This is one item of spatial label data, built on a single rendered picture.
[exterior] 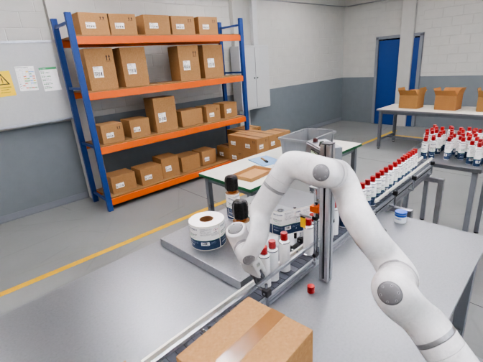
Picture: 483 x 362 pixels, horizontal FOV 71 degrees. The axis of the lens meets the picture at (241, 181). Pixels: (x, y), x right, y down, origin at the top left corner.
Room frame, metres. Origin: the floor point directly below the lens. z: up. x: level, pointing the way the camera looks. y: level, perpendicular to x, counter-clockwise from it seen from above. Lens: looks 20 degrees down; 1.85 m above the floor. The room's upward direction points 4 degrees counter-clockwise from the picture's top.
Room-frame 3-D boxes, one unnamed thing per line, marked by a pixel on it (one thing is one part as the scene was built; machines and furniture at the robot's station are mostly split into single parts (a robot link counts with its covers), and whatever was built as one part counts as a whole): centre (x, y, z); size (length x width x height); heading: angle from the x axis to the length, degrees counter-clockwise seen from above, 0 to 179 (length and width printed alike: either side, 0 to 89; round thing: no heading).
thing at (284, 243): (1.37, -0.18, 0.98); 0.05 x 0.05 x 0.20
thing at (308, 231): (1.50, -0.32, 0.98); 0.05 x 0.05 x 0.20
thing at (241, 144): (5.94, -0.25, 0.32); 1.20 x 0.83 x 0.64; 40
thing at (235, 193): (1.97, 0.06, 1.04); 0.09 x 0.09 x 0.29
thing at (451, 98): (5.94, -3.72, 0.96); 0.44 x 0.44 x 0.37; 39
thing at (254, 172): (3.06, -0.12, 0.82); 0.34 x 0.24 x 0.04; 137
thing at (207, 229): (1.70, 0.21, 0.95); 0.20 x 0.20 x 0.14
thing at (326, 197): (1.35, -0.37, 1.16); 0.04 x 0.04 x 0.67; 45
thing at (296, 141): (3.70, -0.78, 0.91); 0.60 x 0.40 x 0.22; 135
